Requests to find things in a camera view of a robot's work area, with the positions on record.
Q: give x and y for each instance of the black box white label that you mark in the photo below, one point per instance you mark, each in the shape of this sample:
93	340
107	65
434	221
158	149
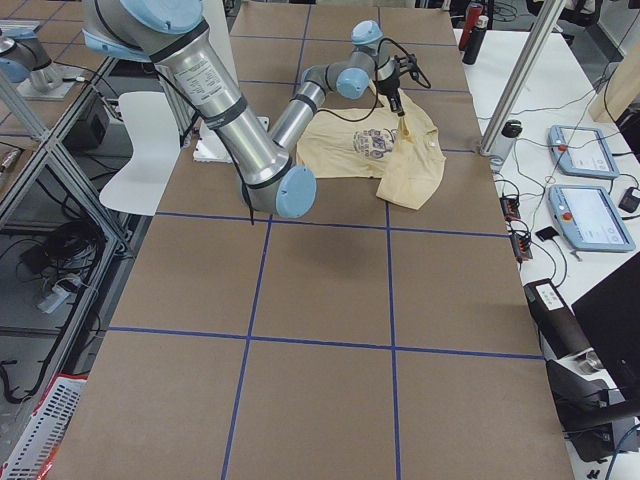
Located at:
559	332

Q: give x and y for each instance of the clear bottle black cap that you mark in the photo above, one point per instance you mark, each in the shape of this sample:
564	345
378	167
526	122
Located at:
504	143

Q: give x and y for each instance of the blue teach pendant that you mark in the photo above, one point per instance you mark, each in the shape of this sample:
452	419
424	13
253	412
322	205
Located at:
588	219
582	151

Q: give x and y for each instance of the black monitor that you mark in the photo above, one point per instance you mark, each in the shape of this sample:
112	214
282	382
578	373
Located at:
608	314

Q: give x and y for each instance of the black water bottle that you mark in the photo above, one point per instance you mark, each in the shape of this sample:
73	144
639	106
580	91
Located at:
475	40

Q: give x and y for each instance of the cream long-sleeve printed shirt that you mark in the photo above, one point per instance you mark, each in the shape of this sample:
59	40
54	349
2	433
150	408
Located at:
402	152

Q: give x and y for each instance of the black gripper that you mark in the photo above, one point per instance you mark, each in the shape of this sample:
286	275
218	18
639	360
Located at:
388	87

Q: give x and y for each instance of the aluminium frame post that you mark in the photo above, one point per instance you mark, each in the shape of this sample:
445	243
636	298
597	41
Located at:
535	42

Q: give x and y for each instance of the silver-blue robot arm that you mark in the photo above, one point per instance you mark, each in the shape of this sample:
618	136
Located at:
175	35
369	63

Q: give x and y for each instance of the upper blue teach pendant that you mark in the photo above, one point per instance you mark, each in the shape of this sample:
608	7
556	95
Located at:
582	151

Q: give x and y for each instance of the white red plastic basket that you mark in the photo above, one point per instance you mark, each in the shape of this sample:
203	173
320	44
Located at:
35	451

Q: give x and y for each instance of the lower blue teach pendant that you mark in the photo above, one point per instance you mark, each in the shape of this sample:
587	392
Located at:
588	219

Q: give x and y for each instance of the white plastic chair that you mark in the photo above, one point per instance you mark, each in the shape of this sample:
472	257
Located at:
139	185

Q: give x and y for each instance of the red water bottle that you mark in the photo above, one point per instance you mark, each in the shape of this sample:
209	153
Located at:
473	11

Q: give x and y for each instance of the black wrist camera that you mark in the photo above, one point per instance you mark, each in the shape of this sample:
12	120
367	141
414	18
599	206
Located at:
406	64

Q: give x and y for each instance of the brown paper table cover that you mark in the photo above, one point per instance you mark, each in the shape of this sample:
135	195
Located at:
361	341

